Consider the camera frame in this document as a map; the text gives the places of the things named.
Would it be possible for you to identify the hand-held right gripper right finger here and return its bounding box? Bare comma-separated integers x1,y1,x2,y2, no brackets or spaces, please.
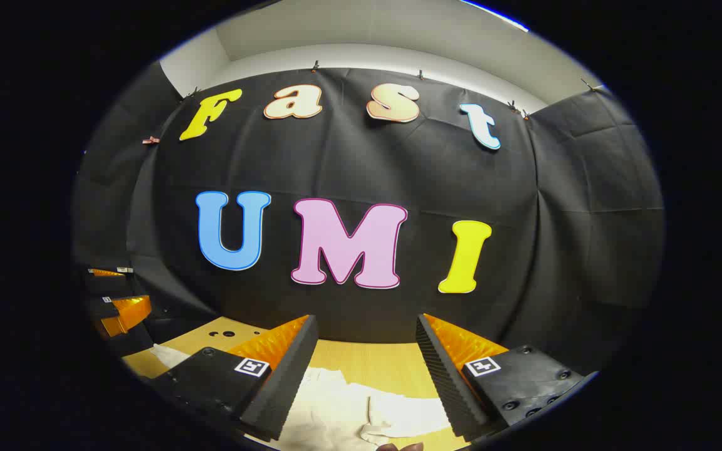
415,313,586,440

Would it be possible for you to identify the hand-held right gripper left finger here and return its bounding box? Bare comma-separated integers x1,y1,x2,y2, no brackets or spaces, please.
147,314,320,442

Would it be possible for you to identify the cream white garment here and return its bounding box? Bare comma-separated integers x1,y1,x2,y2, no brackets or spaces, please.
148,343,456,451

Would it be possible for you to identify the black backdrop cloth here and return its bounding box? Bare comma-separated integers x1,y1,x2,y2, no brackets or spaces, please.
71,60,666,376

